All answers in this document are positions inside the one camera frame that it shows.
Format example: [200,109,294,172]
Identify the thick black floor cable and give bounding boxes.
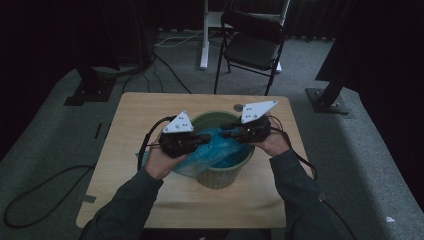
[3,164,97,229]

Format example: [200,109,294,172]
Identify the thin black floor cables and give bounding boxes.
[121,49,193,95]

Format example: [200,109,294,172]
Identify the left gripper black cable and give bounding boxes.
[137,115,178,172]

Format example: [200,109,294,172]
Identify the person's right hand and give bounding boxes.
[254,114,291,158]

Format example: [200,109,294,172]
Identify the blue plastic bag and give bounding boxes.
[134,126,254,178]

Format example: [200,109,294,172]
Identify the white floor cable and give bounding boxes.
[154,29,205,48]

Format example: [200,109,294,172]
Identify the green plastic trash bin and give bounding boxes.
[189,110,256,190]

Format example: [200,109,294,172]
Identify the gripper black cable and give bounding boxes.
[137,115,178,172]
[268,115,358,240]

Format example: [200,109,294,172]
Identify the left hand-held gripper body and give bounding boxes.
[158,111,198,159]

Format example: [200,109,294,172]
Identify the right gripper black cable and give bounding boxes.
[268,115,358,240]

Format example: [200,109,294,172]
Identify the black folding chair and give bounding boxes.
[213,10,288,97]

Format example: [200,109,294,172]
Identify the person's left hand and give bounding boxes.
[145,141,188,181]

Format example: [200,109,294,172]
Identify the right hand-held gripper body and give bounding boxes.
[240,100,279,144]

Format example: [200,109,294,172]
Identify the black stand with base plate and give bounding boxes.
[305,79,351,116]
[63,64,117,107]

